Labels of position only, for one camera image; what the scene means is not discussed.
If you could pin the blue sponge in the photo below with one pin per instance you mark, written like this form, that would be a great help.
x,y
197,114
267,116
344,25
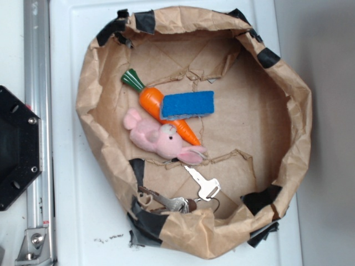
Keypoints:
x,y
187,105

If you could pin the pink plush bunny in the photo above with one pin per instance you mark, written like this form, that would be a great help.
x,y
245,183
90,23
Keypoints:
x,y
162,140

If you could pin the brown paper bag bin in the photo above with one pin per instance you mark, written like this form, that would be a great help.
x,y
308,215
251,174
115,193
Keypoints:
x,y
258,139

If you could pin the silver key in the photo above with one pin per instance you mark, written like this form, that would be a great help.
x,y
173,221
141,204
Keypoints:
x,y
208,188

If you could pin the bunch of keys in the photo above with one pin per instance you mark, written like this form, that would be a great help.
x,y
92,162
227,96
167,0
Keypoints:
x,y
177,204

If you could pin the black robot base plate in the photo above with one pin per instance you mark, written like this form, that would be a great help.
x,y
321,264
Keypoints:
x,y
20,148

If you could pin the aluminium rail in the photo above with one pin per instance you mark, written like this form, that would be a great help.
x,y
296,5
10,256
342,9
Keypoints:
x,y
40,194

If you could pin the metal corner bracket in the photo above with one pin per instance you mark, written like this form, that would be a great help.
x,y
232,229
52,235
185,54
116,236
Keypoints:
x,y
35,248

